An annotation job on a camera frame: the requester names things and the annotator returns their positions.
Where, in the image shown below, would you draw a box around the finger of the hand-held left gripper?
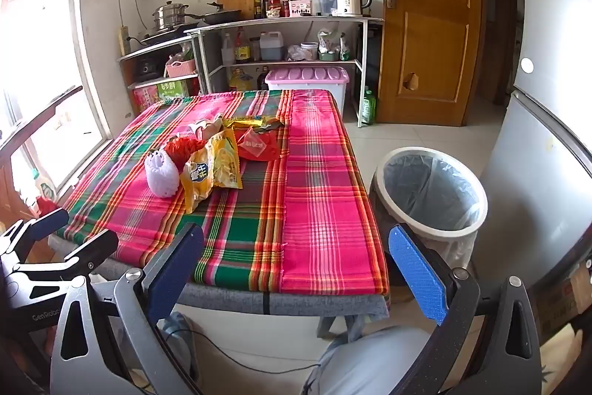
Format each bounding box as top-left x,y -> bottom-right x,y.
2,207 -> 70,264
14,231 -> 120,282

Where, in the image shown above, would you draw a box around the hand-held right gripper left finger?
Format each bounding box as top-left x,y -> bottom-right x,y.
50,223 -> 205,395

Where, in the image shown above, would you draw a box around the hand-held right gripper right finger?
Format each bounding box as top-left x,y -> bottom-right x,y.
387,223 -> 543,395

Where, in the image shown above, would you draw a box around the white trash bin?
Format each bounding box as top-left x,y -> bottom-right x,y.
369,146 -> 488,280

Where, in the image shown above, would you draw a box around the red foam fruit net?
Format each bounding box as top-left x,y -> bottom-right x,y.
165,136 -> 202,167

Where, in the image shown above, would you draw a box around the red plastic bag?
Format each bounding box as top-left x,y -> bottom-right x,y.
238,127 -> 283,163

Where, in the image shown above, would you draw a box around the clear bin liner bag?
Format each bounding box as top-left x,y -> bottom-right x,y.
374,152 -> 479,271

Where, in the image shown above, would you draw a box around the yellow snack bag dark label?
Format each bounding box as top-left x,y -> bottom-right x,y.
179,145 -> 218,214

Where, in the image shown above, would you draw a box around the white foam fruit net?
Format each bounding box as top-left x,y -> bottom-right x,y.
144,149 -> 179,198

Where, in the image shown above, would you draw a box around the person's leg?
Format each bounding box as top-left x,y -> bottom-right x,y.
303,325 -> 433,395

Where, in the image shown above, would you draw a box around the plaid tablecloth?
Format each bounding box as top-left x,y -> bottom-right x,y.
60,88 -> 390,296

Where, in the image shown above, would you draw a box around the beige paper wrapper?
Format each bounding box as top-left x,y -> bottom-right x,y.
187,115 -> 227,141

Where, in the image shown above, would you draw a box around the cardboard box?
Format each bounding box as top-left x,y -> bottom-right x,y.
532,261 -> 592,340

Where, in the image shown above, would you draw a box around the red carton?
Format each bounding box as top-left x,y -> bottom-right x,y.
132,87 -> 160,114

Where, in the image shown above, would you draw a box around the green plastic bottle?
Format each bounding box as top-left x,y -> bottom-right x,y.
360,86 -> 377,126

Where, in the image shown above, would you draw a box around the green carton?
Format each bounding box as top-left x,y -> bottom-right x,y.
156,80 -> 189,100

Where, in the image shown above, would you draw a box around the black kitchen appliance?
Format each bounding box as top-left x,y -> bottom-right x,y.
136,56 -> 160,82

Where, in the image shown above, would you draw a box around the pink basket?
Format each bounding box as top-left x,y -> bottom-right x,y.
165,58 -> 197,78

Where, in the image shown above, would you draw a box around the low white shelf unit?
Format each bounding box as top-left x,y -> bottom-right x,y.
118,35 -> 204,109

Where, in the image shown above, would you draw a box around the yellow cooking oil bottle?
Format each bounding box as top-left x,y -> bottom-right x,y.
229,68 -> 253,93

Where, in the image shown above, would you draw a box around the grey refrigerator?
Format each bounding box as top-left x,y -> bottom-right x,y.
472,0 -> 592,285

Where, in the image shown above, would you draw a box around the gas stove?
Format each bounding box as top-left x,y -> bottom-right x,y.
140,24 -> 199,45

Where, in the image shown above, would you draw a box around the white plastic bottle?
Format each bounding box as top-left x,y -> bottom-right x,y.
221,33 -> 236,65

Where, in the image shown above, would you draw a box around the pink lid storage box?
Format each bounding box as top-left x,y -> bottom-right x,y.
265,66 -> 350,113

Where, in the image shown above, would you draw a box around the steel steamer pot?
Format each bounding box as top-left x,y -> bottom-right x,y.
154,1 -> 189,30

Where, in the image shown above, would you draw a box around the wooden door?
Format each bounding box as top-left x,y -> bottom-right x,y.
378,0 -> 486,127

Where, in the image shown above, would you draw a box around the printed snack bags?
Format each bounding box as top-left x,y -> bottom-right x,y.
317,29 -> 340,53

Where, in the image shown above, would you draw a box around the black frying pan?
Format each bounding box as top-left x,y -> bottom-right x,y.
187,3 -> 243,26

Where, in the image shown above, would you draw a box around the tall white shelf unit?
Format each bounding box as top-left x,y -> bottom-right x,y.
187,16 -> 384,130

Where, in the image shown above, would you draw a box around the pink utensil holder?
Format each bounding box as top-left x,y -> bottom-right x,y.
287,0 -> 313,19

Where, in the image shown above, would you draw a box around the black floor cable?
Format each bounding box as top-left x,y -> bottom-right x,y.
162,328 -> 324,377

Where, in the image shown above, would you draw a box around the window frame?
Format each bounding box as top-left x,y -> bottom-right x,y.
0,0 -> 114,201

